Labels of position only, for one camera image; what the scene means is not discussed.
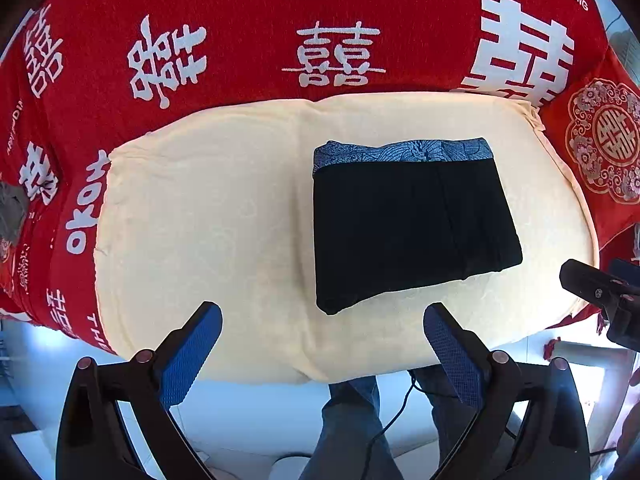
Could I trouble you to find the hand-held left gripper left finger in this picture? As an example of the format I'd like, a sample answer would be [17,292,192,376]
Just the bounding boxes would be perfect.
[56,301,223,480]

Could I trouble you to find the red pillow with floral medallion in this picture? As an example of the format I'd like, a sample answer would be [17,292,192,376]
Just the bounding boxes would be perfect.
[537,45,640,251]

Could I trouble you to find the red printed blanket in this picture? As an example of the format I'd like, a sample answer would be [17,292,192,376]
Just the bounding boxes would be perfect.
[0,0,640,356]

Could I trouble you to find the person's right leg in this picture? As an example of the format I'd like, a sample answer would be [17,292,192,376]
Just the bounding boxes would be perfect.
[414,366,483,480]

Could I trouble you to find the grey cloth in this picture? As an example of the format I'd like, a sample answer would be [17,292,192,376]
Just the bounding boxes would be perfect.
[0,182,31,247]

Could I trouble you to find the black pants with patterned waistband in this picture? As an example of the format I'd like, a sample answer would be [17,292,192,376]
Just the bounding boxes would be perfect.
[312,136,524,316]

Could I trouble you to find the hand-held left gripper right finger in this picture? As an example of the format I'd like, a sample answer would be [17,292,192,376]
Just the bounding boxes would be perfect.
[423,302,592,480]

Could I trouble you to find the black cable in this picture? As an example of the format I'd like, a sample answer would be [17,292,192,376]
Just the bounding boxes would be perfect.
[277,371,426,463]

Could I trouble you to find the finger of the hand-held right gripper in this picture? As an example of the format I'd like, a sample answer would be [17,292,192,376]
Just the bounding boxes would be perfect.
[559,259,632,318]
[611,258,640,291]

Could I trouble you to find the cream blanket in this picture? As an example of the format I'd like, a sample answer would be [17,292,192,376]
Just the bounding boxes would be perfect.
[92,91,601,386]

